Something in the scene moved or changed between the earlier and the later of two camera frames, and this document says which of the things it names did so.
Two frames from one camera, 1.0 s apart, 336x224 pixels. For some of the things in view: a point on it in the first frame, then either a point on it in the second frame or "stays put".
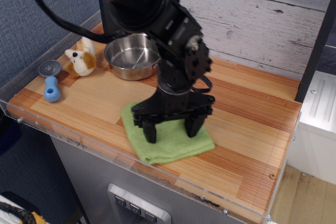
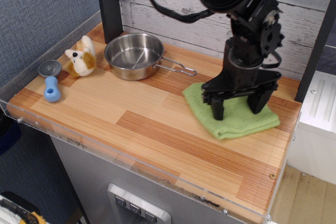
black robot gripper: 166,105 → 238,80
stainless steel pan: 133,57 stays put
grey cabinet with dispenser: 109,190 stays put
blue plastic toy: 52,92 stays put
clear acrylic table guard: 90,151 stays put
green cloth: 172,141 → 238,119
